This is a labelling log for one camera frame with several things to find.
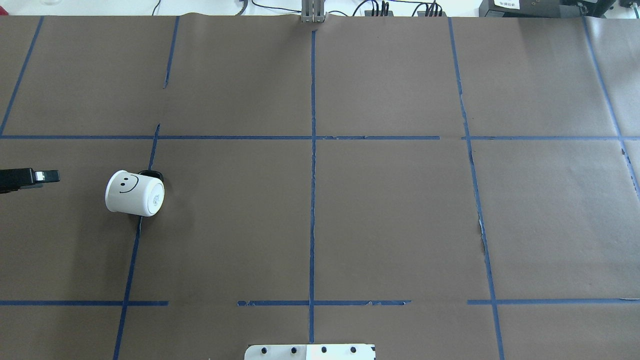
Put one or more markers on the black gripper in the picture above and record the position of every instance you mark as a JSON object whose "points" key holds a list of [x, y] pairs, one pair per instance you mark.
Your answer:
{"points": [[19, 178]]}

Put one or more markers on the white smiley face mug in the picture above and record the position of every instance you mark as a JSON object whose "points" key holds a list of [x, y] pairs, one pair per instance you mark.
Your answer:
{"points": [[134, 194]]}

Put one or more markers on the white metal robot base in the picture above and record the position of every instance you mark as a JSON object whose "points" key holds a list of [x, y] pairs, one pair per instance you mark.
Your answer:
{"points": [[332, 351]]}

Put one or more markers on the black power strip left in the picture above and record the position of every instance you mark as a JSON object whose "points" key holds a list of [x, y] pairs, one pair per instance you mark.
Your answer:
{"points": [[379, 8]]}

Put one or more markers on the black power strip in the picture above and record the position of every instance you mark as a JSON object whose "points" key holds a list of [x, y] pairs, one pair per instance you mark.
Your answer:
{"points": [[379, 8], [429, 10]]}

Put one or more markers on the black power strip right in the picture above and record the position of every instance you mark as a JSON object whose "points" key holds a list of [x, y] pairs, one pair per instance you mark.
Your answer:
{"points": [[429, 10]]}

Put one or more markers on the black box with label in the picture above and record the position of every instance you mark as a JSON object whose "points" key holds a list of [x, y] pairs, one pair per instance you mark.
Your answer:
{"points": [[558, 9]]}

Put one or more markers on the grey aluminium frame post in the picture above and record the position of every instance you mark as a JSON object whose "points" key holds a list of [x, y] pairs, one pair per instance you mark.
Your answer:
{"points": [[313, 11]]}

